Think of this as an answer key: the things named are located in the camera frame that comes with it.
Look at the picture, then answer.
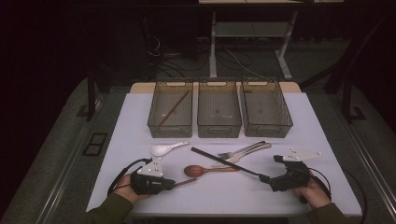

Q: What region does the metal floor rail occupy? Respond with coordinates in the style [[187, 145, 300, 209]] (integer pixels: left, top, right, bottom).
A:
[[328, 92, 396, 213], [36, 92, 106, 224]]

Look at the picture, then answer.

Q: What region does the person's left hand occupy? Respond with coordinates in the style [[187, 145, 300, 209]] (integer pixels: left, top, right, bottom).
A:
[[112, 174, 151, 204]]

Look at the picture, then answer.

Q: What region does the black metal stand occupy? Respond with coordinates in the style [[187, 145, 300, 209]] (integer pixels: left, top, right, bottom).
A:
[[76, 69, 106, 122], [300, 12, 396, 124]]

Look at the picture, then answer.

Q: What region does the person's right hand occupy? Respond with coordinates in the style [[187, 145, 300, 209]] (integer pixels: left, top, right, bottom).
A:
[[292, 178, 332, 209]]

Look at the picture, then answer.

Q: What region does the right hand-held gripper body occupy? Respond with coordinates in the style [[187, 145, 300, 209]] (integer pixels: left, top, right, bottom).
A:
[[269, 147, 322, 192]]

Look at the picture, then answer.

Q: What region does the brown wooden spoon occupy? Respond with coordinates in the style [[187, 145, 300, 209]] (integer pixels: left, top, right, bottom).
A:
[[183, 164, 241, 178]]

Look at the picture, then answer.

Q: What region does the white metal desk frame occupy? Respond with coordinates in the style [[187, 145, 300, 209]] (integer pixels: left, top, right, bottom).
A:
[[199, 0, 345, 80]]

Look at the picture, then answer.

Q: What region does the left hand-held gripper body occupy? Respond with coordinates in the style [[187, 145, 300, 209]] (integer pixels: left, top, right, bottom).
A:
[[130, 158, 172, 196]]

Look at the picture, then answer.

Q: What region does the metal fork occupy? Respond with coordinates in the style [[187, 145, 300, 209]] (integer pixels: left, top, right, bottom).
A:
[[217, 140, 267, 160]]

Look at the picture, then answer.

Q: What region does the white ceramic spoon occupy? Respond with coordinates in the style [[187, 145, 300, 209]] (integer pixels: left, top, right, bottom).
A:
[[150, 140, 191, 157]]

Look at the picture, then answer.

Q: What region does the tangle of floor cables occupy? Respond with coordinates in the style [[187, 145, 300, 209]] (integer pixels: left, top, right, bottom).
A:
[[146, 34, 269, 78]]

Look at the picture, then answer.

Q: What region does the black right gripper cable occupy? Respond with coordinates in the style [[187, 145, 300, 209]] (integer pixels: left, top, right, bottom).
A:
[[307, 167, 369, 224]]

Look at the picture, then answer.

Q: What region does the smoky transparent plastic bin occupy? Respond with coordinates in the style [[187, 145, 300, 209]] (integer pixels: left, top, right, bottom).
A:
[[147, 81, 194, 139], [241, 80, 294, 138], [197, 81, 243, 139]]

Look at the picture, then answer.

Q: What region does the black floor socket frame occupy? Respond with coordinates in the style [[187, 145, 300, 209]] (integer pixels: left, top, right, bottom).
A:
[[82, 132, 108, 157]]

